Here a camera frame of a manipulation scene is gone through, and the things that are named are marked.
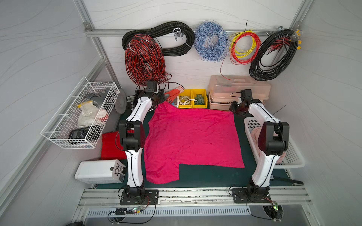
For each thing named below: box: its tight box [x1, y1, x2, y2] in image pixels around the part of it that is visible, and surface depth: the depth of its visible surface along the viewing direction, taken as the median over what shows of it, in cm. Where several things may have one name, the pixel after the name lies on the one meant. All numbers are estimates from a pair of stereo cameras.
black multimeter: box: [68, 124, 101, 141], surface depth 60 cm
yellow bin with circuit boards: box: [191, 88, 208, 109], surface depth 120 cm
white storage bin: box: [171, 95, 180, 109], surface depth 113 cm
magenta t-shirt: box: [143, 100, 245, 185], surface depth 95 cm
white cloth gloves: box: [77, 99, 99, 128], surface depth 69 cm
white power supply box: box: [74, 159, 127, 185], surface depth 72 cm
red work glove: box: [164, 85, 185, 104], surface depth 117 cm
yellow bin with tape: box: [178, 88, 193, 109], surface depth 117 cm
